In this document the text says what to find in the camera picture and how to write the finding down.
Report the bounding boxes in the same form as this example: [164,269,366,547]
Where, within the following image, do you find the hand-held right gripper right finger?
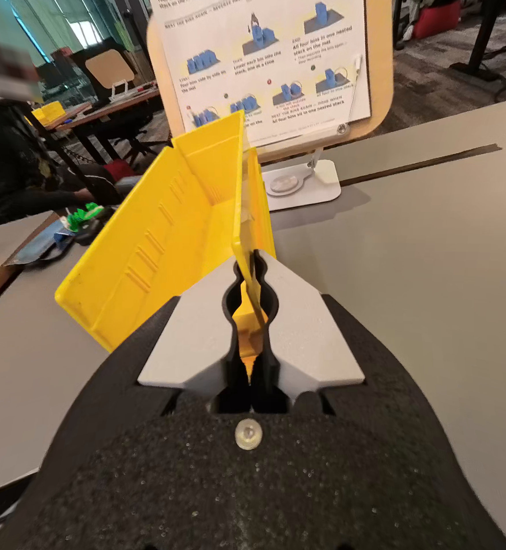
[250,249,365,404]

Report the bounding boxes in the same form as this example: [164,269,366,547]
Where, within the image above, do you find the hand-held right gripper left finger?
[138,254,254,402]

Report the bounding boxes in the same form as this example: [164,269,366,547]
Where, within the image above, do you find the dark grey pouch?
[17,221,75,265]

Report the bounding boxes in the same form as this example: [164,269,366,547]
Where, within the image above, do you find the dark rounded object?
[77,217,103,245]

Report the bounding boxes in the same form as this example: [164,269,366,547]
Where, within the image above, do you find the brown background table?
[42,88,161,164]

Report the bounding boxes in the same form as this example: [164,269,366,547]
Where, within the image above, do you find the grey desk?
[0,144,506,550]
[0,211,60,316]
[259,100,506,190]

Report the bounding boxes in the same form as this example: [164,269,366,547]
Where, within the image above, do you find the red bag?
[104,160,138,183]

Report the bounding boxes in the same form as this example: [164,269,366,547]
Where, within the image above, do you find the instruction sheet on wooden stand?
[147,0,395,212]

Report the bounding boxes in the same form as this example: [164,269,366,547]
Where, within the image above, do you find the printed instruction sheet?
[150,0,372,135]

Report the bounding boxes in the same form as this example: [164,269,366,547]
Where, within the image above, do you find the small green objects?
[66,203,105,230]

